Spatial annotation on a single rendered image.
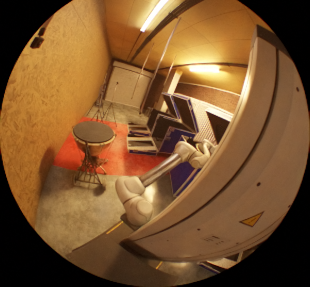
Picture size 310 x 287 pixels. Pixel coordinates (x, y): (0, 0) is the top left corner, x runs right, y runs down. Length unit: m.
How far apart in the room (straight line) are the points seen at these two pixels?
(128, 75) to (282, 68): 7.86
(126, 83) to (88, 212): 7.59
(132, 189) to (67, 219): 1.22
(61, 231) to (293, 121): 1.83
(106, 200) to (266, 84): 1.79
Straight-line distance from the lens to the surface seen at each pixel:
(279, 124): 0.17
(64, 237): 1.67
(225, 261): 2.31
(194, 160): 0.82
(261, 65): 0.18
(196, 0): 1.85
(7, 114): 1.25
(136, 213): 0.65
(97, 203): 1.70
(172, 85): 5.31
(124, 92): 7.90
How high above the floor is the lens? 1.57
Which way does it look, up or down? 20 degrees down
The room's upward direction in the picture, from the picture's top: 22 degrees clockwise
